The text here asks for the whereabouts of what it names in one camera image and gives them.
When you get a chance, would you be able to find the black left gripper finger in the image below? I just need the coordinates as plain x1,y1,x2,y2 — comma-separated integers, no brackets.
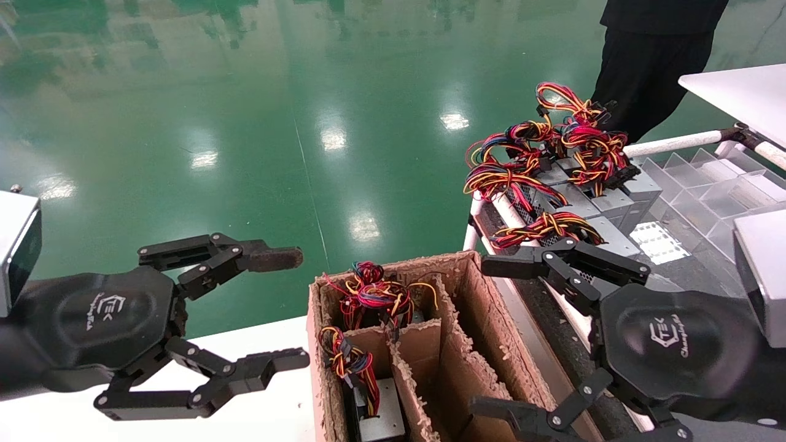
138,233,305,300

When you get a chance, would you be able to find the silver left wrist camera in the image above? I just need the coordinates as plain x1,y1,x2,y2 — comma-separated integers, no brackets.
0,190,42,318

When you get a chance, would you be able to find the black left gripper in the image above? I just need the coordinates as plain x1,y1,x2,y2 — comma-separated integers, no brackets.
25,266,311,421

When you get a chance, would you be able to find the standing person in black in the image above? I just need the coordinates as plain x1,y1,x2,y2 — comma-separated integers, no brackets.
591,0,731,143

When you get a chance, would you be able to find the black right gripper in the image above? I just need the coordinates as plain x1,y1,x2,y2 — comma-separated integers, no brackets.
470,238,768,442

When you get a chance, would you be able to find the clear acrylic divided tray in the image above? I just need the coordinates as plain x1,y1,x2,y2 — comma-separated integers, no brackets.
626,147,786,289

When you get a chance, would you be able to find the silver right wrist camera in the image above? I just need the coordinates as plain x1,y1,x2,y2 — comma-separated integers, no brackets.
734,209,786,349

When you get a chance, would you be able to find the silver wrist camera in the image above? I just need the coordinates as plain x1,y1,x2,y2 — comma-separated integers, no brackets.
734,209,786,349
0,190,42,318

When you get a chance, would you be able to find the worn divided cardboard box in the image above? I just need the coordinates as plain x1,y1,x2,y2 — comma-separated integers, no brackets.
306,250,605,442

